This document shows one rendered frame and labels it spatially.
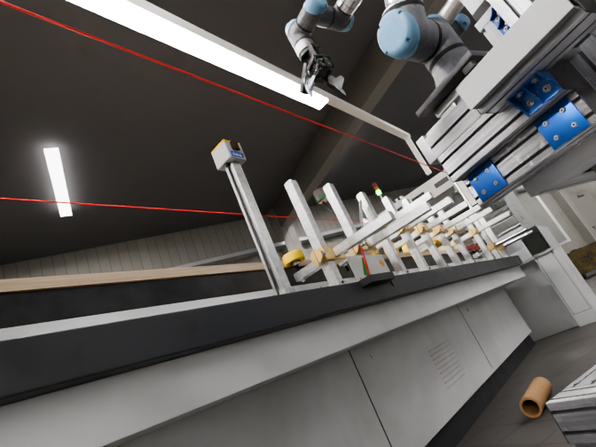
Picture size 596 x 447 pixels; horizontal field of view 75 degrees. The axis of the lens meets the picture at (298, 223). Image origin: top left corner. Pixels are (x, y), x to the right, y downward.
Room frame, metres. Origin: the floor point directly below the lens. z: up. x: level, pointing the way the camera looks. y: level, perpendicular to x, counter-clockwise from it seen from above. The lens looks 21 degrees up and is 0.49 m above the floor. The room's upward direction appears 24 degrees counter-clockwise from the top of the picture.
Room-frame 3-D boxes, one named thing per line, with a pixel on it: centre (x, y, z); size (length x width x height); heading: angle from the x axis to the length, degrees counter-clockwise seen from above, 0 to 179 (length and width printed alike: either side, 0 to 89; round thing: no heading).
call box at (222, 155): (1.05, 0.11, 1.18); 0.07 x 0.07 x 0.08; 55
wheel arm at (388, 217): (1.27, -0.10, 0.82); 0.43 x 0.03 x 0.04; 55
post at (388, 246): (1.68, -0.32, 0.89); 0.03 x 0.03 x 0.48; 55
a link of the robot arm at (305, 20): (1.09, -0.37, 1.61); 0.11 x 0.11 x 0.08; 39
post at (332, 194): (1.47, -0.18, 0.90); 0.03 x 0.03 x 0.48; 55
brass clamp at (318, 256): (1.28, -0.05, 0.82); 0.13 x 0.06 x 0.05; 145
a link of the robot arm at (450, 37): (0.98, -0.60, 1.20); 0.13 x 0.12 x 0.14; 129
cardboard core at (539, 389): (1.96, -0.64, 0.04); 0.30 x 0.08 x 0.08; 145
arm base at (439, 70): (0.98, -0.60, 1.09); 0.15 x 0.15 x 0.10
